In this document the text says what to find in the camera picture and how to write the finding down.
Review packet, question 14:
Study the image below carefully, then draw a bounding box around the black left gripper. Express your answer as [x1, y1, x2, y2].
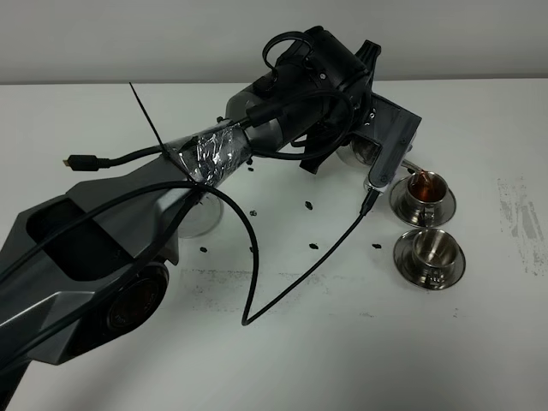
[295, 39, 381, 175]

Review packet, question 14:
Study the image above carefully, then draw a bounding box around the stainless steel teapot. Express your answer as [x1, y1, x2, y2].
[335, 138, 426, 177]

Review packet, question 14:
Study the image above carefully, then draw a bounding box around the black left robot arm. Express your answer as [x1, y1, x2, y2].
[1, 27, 381, 407]

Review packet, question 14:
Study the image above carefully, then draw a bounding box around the far stainless steel saucer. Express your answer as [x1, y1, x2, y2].
[390, 171, 456, 228]

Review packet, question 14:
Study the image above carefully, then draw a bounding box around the stainless steel saucer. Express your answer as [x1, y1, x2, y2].
[393, 229, 466, 290]
[390, 171, 456, 228]

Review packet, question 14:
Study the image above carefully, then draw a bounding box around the far stainless steel teacup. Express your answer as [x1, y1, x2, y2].
[402, 171, 449, 227]

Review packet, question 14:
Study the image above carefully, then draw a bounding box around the stainless steel teacup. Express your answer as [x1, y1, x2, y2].
[402, 171, 449, 227]
[412, 229, 459, 289]

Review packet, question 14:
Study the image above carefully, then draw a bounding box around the near stainless steel saucer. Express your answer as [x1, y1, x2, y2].
[393, 229, 466, 290]

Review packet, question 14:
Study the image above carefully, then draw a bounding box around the near stainless steel teacup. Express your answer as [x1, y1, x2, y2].
[412, 229, 459, 289]

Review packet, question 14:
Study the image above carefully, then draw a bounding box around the steel teapot coaster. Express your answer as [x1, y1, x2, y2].
[178, 194, 223, 239]

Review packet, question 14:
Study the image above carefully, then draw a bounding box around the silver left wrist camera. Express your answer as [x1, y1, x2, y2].
[350, 93, 422, 192]

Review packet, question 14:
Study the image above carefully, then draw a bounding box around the black cable tie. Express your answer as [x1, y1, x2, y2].
[129, 82, 202, 188]

